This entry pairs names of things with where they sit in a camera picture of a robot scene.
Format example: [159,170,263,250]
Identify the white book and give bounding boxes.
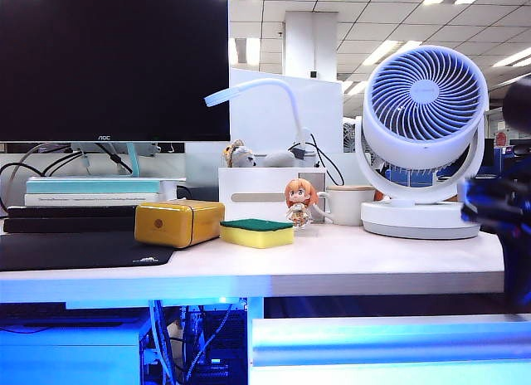
[23,192,162,207]

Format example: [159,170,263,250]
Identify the yellow tin box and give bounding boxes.
[134,200,227,250]

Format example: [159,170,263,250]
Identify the white tissue box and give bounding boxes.
[218,166,329,224]

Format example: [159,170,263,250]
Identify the white pedestal cabinet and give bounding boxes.
[0,318,153,385]

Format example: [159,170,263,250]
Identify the white partition panel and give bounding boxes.
[230,68,344,154]

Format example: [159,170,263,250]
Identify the black computer tower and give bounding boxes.
[182,305,249,385]

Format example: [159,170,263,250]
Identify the black mouse pad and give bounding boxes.
[0,231,175,272]

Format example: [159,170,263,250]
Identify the black AOC monitor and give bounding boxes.
[0,0,231,144]

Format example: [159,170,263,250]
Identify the black lamp cable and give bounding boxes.
[309,134,345,187]

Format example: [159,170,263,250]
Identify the white gooseneck desk lamp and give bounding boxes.
[204,78,319,168]

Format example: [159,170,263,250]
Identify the beige grey plush toy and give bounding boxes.
[223,139,258,169]

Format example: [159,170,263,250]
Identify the white desk drawer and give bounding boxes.
[250,313,531,385]

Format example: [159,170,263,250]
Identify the white square pillar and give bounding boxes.
[284,11,339,81]

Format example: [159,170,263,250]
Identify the white hanging cables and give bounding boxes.
[149,300,175,385]

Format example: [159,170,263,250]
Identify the black looped cable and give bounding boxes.
[0,151,84,212]

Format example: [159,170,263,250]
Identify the yellow green cleaning sponge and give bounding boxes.
[219,218,295,250]

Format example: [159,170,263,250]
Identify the black monitor cable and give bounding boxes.
[95,142,134,174]

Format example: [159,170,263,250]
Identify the black flat box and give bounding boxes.
[2,217,138,234]
[7,206,138,219]

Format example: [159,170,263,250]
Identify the small white background fan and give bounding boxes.
[343,121,358,154]

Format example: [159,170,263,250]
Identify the teal book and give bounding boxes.
[26,180,162,194]

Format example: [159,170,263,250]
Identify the white mug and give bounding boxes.
[317,186,377,227]

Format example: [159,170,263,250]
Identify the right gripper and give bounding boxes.
[460,178,531,236]

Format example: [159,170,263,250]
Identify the orange-haired anime figure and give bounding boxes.
[284,178,319,231]

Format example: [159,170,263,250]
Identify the white desk fan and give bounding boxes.
[354,45,490,241]

